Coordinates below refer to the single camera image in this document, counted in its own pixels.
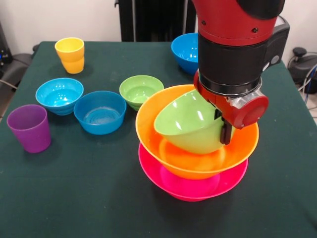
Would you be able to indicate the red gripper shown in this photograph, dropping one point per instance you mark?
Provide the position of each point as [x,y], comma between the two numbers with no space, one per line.
[250,111]

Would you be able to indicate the large green bowl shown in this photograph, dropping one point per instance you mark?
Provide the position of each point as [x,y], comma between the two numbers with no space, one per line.
[188,124]

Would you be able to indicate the large orange bowl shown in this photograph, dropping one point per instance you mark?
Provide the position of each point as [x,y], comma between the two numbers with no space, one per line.
[148,129]

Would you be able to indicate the medium blue bowl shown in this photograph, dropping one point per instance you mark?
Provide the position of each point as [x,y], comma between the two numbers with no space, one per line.
[184,54]

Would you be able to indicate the large pink bowl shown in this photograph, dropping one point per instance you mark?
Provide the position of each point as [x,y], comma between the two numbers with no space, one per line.
[153,171]

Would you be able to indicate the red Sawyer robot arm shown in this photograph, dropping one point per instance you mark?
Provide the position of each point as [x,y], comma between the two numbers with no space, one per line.
[230,37]

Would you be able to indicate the black computer tower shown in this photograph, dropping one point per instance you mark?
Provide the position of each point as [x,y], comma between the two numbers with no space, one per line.
[5,49]

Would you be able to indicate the small green bowl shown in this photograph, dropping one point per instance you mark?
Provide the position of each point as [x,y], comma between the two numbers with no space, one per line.
[138,89]

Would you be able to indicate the dark blue bowl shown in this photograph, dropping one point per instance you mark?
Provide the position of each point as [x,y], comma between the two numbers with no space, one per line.
[99,114]

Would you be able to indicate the dark green tablecloth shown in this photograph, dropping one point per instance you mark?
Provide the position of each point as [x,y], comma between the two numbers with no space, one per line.
[74,186]

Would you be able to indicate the small light blue bowl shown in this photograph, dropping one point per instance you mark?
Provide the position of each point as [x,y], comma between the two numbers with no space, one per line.
[59,94]

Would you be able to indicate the yellow cup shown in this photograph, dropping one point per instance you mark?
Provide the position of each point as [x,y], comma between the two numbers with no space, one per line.
[70,57]

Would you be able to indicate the purple cup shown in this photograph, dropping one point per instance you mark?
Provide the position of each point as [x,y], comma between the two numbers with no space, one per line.
[29,131]

